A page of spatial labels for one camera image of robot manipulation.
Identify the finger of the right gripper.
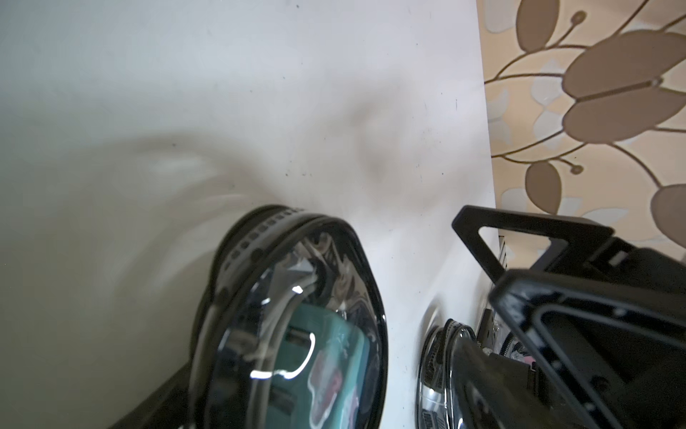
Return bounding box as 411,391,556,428
451,204,616,284
489,269,685,428

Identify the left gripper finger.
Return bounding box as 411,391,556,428
110,364,190,429

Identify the black pouch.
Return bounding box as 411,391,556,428
416,318,537,428
186,205,389,428

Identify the green charger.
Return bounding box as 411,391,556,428
264,304,370,428

